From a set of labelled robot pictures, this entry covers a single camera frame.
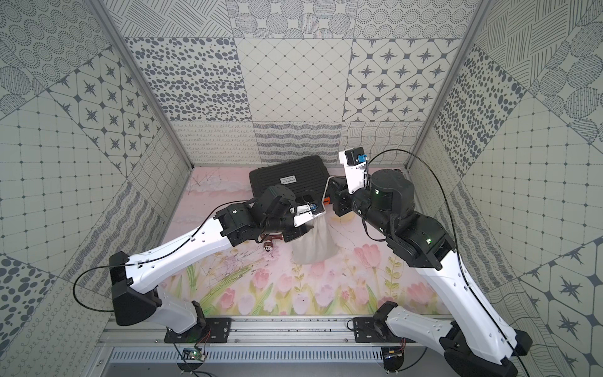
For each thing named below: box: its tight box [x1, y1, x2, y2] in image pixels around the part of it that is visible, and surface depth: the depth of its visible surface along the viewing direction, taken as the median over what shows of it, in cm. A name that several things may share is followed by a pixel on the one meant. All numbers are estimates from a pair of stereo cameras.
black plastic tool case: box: [248, 154, 331, 201], surface depth 109 cm
